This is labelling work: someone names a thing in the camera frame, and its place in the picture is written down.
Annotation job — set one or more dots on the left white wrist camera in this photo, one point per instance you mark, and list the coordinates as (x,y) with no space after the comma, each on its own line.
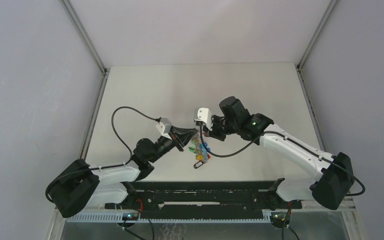
(164,126)

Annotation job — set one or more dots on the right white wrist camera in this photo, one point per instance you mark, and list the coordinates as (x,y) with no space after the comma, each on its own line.
(203,116)

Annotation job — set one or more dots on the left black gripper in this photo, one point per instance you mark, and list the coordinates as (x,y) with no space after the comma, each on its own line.
(182,135)

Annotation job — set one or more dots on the metal key organizer ring plate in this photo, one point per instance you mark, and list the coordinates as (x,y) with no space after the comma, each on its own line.
(198,148)

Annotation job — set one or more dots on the white cable duct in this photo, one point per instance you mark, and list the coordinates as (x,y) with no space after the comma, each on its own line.
(129,217)

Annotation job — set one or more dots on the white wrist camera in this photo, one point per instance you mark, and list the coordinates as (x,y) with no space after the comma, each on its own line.
(164,126)
(203,116)

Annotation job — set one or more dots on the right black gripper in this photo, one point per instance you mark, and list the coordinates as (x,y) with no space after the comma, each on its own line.
(214,132)

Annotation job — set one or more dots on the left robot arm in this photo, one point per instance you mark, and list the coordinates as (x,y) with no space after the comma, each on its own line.
(81,186)

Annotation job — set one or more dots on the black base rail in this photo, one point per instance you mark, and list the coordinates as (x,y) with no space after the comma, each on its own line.
(205,199)

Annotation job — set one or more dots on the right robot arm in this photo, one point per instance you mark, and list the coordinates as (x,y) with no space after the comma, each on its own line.
(330,176)

